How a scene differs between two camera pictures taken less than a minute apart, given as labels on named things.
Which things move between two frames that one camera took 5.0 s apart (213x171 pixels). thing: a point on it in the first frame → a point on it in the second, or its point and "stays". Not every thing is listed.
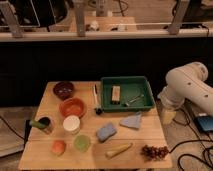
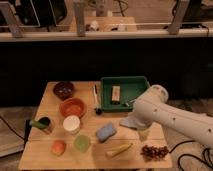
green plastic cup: x=81 y=143 stays
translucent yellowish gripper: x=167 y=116 → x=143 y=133
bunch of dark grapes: x=151 y=153 stays
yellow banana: x=117 y=150 stays
